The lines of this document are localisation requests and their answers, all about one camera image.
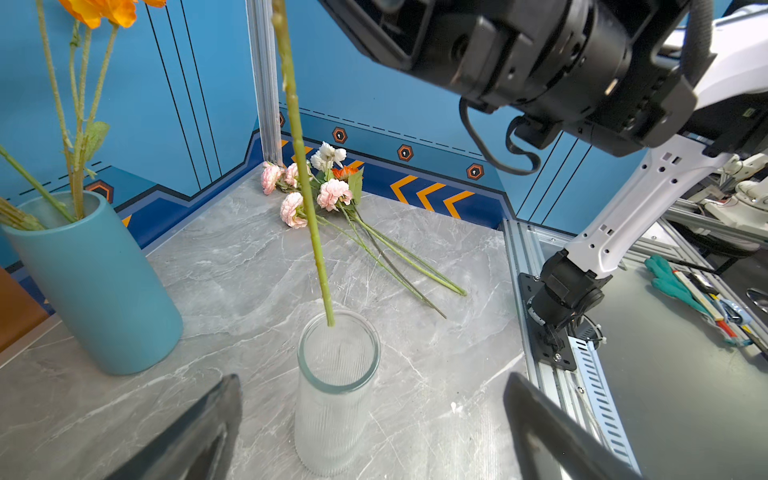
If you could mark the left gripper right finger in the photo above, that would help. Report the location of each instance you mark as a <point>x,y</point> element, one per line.
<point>543,435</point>

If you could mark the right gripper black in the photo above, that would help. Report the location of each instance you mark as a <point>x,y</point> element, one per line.
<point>458,46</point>

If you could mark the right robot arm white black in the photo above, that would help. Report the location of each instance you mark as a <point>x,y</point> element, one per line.
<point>663,77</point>

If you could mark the teal green gloves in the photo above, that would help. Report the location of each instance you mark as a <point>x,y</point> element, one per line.
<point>668,283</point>

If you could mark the teal ceramic vase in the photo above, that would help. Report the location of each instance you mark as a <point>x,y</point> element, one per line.
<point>100,283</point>

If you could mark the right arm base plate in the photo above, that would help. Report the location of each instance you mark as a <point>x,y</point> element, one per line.
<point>549,346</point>

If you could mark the orange gerbera flower stem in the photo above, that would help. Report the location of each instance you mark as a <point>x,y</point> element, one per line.
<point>344,173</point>

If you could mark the orange poppy flower stem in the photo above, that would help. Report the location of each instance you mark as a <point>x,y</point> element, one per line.
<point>109,98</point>

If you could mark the right aluminium corner post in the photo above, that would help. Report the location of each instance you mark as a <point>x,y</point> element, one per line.
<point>264,65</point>

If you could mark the white rosebud flower stem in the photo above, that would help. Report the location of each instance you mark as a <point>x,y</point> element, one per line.
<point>16,218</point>

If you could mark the clear ribbed glass vase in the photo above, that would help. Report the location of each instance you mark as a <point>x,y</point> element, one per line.
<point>337,367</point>

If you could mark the tools on side bench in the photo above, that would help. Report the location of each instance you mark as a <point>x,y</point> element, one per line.
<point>724,314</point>

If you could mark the white pink small flowers stem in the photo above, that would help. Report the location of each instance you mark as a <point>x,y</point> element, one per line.
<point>327,157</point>

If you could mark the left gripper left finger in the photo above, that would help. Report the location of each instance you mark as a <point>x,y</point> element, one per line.
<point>200,444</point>

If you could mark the aluminium front rail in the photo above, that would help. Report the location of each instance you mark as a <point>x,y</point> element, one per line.
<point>568,371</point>

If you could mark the pink carnation flower stem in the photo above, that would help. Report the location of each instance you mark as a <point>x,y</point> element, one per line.
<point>281,29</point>

